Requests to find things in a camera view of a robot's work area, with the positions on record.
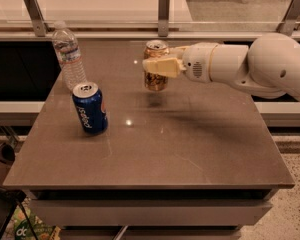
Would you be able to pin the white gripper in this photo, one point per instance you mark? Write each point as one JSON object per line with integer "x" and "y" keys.
{"x": 196, "y": 62}

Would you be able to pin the orange soda can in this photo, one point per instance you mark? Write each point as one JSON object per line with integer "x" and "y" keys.
{"x": 155, "y": 49}

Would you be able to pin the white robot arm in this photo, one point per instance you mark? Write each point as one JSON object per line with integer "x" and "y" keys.
{"x": 268, "y": 68}

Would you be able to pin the blue pepsi can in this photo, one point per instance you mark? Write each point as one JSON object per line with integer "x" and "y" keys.
{"x": 89, "y": 103}

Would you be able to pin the clear plastic water bottle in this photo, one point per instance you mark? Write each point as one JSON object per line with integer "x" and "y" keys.
{"x": 68, "y": 53}

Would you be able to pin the glass railing panel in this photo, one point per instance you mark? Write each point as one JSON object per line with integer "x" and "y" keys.
{"x": 145, "y": 11}

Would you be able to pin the grey table drawer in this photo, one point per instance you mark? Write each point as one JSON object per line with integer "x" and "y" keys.
{"x": 150, "y": 212}

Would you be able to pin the green snack bag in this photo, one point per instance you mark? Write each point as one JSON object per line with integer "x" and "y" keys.
{"x": 28, "y": 226}

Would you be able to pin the middle metal railing bracket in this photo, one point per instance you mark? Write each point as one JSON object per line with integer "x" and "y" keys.
{"x": 163, "y": 17}

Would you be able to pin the metal railing bracket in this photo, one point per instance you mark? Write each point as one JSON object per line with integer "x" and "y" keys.
{"x": 36, "y": 17}
{"x": 287, "y": 24}
{"x": 163, "y": 17}

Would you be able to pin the right metal railing bracket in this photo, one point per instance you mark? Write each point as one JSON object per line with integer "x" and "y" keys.
{"x": 287, "y": 24}

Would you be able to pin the left metal railing bracket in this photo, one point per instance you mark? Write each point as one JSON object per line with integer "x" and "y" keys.
{"x": 36, "y": 17}

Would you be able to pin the black chair frame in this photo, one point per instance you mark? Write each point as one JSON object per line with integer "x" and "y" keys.
{"x": 9, "y": 201}

